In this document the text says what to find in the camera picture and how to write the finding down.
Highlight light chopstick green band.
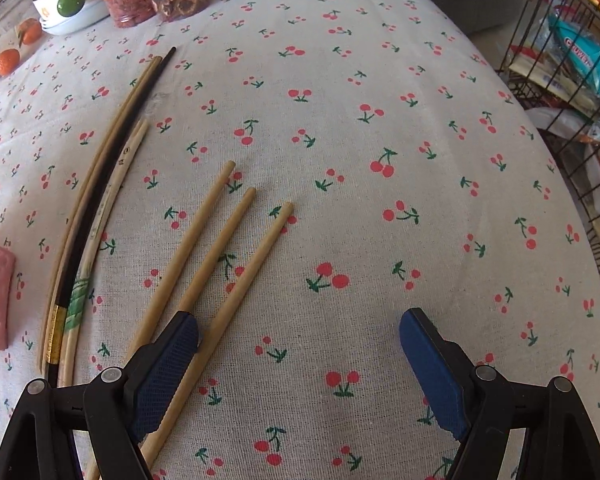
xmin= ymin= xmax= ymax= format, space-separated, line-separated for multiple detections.
xmin=57 ymin=118 xmax=148 ymax=387

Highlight glass jar with tangerines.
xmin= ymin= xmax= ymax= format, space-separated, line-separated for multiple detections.
xmin=0 ymin=0 xmax=45 ymax=78

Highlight cherry print tablecloth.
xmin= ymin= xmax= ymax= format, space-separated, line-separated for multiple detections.
xmin=0 ymin=0 xmax=600 ymax=479

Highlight thin brown chopstick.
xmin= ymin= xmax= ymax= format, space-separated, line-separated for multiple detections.
xmin=38 ymin=55 xmax=164 ymax=373

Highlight tan wooden chopstick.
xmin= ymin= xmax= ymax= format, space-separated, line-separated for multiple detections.
xmin=140 ymin=202 xmax=294 ymax=467
xmin=178 ymin=188 xmax=257 ymax=313
xmin=84 ymin=160 xmax=237 ymax=480

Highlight white bowl green knob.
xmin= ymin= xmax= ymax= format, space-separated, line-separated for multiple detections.
xmin=33 ymin=0 xmax=109 ymax=36

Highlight black wire rack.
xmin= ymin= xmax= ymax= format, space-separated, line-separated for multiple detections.
xmin=498 ymin=0 xmax=600 ymax=272

